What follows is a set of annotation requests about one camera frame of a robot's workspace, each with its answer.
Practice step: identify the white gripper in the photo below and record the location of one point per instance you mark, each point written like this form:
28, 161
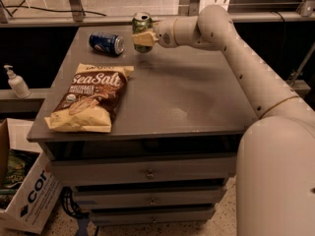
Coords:
164, 31

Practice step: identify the green soda can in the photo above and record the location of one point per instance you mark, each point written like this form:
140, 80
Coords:
142, 21

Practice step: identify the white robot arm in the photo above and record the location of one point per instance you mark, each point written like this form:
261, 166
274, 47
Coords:
275, 166

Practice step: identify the blue pepsi can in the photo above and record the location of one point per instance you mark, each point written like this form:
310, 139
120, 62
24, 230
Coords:
106, 42

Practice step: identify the sea salt chips bag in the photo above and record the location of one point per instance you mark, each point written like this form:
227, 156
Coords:
92, 100

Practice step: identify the grey drawer cabinet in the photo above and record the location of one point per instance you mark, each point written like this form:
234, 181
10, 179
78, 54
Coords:
178, 101

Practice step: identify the white pump bottle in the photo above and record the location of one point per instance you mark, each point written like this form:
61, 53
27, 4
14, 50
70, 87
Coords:
17, 83

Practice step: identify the top grey drawer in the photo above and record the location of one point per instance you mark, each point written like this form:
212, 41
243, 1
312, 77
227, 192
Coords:
144, 169

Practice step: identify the grey drawer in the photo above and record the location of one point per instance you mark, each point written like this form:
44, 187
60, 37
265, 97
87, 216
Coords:
150, 197
181, 214
144, 169

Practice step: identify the middle grey drawer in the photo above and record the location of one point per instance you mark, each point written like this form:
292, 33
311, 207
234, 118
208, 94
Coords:
150, 197

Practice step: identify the green bag in box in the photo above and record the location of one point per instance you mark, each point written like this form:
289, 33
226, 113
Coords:
18, 166

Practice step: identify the bottom grey drawer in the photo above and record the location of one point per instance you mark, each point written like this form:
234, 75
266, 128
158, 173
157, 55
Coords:
181, 214

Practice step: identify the white cardboard box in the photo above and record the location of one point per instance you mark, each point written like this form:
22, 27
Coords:
36, 197

